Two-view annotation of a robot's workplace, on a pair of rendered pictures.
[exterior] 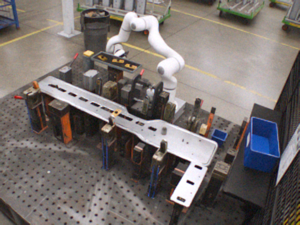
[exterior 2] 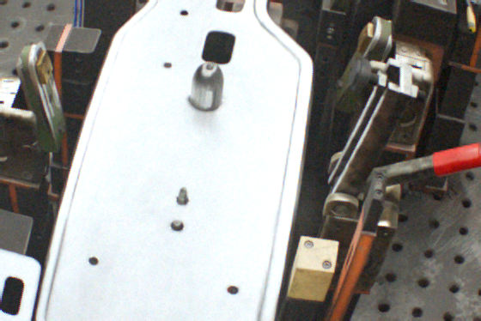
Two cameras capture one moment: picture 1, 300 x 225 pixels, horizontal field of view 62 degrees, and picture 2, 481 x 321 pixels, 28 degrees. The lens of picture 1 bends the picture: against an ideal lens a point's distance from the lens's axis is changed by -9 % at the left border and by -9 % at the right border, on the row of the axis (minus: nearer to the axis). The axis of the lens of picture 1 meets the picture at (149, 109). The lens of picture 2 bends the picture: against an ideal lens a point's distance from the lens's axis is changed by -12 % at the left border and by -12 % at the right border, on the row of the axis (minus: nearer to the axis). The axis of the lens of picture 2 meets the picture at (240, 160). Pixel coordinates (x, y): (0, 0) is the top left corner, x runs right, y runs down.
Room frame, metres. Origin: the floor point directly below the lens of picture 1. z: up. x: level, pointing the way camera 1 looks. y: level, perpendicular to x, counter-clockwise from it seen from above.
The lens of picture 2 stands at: (0.99, -0.77, 1.79)
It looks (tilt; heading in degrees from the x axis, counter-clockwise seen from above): 52 degrees down; 68
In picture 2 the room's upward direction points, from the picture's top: 9 degrees clockwise
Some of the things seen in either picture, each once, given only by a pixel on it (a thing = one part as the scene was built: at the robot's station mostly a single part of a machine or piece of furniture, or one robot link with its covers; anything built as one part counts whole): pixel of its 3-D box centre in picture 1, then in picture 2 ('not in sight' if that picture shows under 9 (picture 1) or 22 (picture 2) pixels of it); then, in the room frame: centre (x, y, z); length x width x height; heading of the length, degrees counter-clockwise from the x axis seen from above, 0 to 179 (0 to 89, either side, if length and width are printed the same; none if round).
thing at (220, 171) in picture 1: (214, 187); not in sight; (0.93, -0.42, 0.88); 0.08 x 0.08 x 0.36; 66
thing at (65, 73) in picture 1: (67, 88); not in sight; (1.74, 0.68, 0.88); 0.11 x 0.10 x 0.36; 156
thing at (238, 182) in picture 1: (258, 145); not in sight; (1.17, -0.70, 1.01); 0.90 x 0.22 x 0.03; 156
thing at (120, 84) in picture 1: (121, 104); not in sight; (1.59, 0.21, 0.90); 0.05 x 0.05 x 0.40; 66
